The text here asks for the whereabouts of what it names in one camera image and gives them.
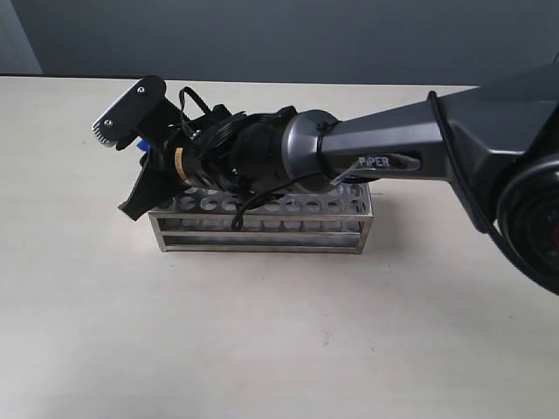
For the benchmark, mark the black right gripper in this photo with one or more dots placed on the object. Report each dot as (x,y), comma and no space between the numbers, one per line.
(184,153)

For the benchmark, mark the blue-capped tube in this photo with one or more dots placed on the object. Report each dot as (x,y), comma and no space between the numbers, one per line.
(143,146)

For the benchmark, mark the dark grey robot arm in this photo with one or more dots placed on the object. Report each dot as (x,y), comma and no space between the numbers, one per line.
(495,145)

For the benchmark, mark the steel test tube rack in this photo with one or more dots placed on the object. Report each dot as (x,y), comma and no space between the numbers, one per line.
(338,221)

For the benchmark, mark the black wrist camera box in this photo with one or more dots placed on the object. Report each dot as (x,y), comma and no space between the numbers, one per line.
(143,111)

